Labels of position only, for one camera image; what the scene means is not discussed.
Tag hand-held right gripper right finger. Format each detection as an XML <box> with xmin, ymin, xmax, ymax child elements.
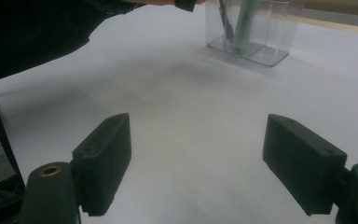
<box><xmin>262</xmin><ymin>113</ymin><xmax>349</xmax><ymax>217</ymax></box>

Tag light wooden table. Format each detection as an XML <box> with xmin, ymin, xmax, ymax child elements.
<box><xmin>292</xmin><ymin>16</ymin><xmax>358</xmax><ymax>39</ymax></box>

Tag white board sheet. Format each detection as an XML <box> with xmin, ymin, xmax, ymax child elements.
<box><xmin>0</xmin><ymin>4</ymin><xmax>358</xmax><ymax>224</ymax></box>

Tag clear plastic desk organizer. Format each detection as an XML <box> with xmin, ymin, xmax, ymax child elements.
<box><xmin>204</xmin><ymin>0</ymin><xmax>300</xmax><ymax>68</ymax></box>

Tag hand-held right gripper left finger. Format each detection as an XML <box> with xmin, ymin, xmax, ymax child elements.
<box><xmin>71</xmin><ymin>112</ymin><xmax>133</xmax><ymax>217</ymax></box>

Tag black pen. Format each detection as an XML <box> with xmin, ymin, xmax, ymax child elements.
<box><xmin>218</xmin><ymin>0</ymin><xmax>235</xmax><ymax>44</ymax></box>

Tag green highlighter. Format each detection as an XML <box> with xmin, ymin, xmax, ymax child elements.
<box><xmin>232</xmin><ymin>0</ymin><xmax>259</xmax><ymax>57</ymax></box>

